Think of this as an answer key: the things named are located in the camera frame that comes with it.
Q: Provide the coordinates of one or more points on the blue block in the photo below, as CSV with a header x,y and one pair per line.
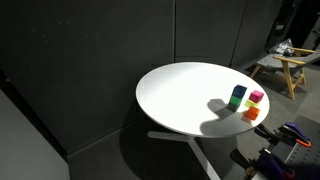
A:
x,y
239,91

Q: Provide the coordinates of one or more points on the yellow-green block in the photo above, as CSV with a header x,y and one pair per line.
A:
x,y
250,103

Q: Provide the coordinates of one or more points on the orange block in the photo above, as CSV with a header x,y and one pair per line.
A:
x,y
252,113

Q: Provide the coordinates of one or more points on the wooden armchair grey cushion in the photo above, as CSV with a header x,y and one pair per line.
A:
x,y
289,69

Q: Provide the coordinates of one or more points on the grey block under green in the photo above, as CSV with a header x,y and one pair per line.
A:
x,y
232,107

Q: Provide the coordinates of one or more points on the magenta block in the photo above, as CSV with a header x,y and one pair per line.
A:
x,y
256,96

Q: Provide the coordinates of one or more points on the plastic bag on chair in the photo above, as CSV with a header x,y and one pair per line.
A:
x,y
284,48

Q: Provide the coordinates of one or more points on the purple clamp orange tip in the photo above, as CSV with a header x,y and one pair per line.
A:
x,y
288,133

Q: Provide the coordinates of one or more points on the white round table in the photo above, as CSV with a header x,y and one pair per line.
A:
x,y
190,99

